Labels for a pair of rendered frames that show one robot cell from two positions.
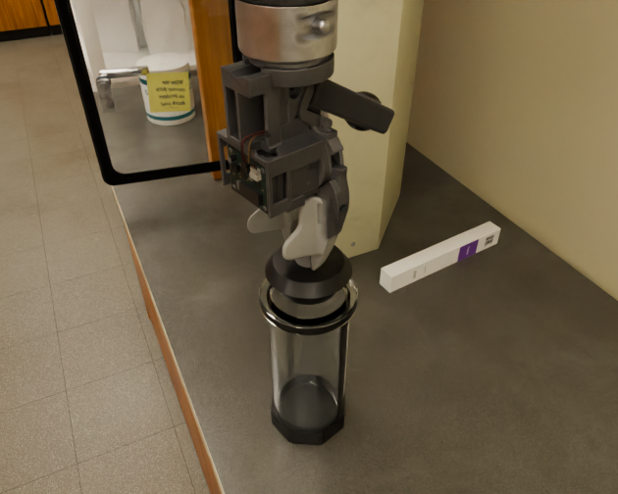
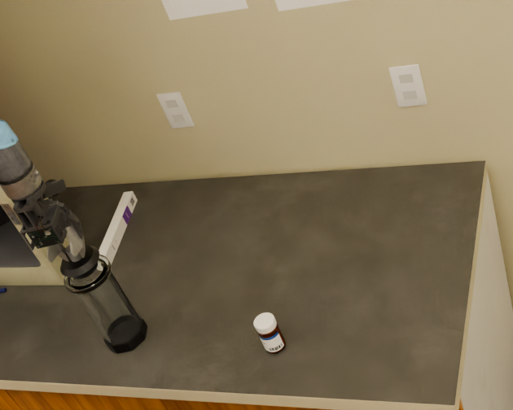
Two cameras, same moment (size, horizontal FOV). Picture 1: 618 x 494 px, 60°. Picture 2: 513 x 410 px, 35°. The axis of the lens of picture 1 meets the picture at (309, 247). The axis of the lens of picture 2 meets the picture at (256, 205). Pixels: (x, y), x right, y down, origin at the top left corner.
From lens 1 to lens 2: 1.27 m
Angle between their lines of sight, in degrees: 26
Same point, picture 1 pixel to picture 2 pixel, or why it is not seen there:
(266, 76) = (31, 199)
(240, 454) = (117, 372)
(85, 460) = not seen: outside the picture
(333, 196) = (73, 221)
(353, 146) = not seen: hidden behind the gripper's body
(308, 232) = (74, 242)
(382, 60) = not seen: hidden behind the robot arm
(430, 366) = (159, 274)
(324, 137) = (56, 205)
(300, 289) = (86, 267)
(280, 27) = (27, 183)
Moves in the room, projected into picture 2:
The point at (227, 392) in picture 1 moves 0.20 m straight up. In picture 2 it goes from (84, 366) to (44, 310)
